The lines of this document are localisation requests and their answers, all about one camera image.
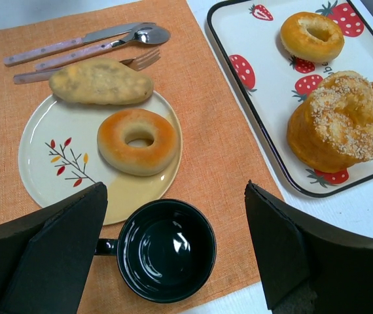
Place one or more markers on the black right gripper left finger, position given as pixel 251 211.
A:
pixel 45 256

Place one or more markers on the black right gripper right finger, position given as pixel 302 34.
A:
pixel 307 265

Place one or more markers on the golden bagel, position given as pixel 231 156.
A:
pixel 137 141

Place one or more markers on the elongated bread roll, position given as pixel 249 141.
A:
pixel 101 81

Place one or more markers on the sugar topped round bread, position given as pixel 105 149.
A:
pixel 333 128

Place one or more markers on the round white yellow plate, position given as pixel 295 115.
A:
pixel 58 156

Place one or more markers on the black cup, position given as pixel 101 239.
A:
pixel 165 251

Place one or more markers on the orange cloth placemat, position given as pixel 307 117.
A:
pixel 220 154

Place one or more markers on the strawberry pattern rectangular tray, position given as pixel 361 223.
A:
pixel 273 83

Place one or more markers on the table knife pink handle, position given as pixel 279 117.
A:
pixel 56 48

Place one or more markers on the fork pink handle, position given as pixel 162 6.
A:
pixel 138 63

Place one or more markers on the spoon pink handle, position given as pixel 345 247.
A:
pixel 144 33

